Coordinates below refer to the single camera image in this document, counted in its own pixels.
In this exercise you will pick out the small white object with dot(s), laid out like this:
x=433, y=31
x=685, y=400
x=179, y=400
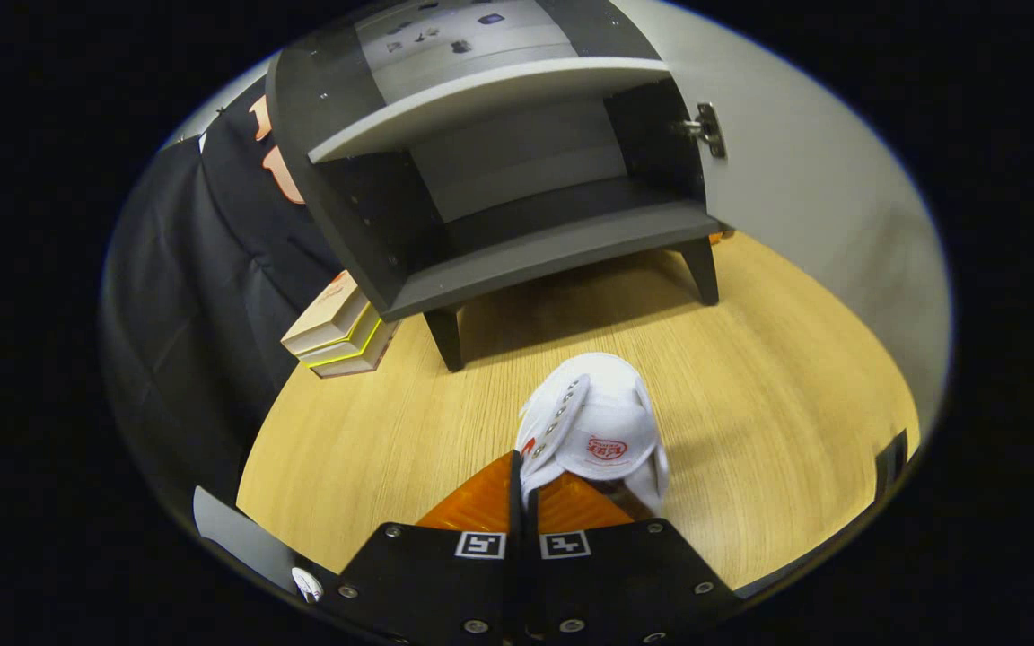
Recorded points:
x=306, y=583

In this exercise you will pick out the dark grey shoe cabinet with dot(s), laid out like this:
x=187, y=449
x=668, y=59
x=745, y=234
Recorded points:
x=346, y=206

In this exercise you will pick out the black backdrop cloth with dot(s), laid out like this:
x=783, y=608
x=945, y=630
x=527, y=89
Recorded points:
x=185, y=296

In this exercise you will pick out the brown edged book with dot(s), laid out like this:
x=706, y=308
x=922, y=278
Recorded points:
x=375, y=354

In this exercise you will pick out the white shoe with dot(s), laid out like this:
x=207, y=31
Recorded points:
x=598, y=422

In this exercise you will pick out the light grey cabinet shelf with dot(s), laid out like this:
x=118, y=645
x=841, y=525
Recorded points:
x=481, y=99

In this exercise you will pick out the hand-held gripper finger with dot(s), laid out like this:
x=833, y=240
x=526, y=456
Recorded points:
x=531, y=592
x=514, y=592

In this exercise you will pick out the beige shoe cabinet door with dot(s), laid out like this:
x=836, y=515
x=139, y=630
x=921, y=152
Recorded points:
x=804, y=179

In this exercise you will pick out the metal door hinge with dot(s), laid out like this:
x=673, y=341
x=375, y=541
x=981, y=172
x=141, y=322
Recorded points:
x=707, y=126

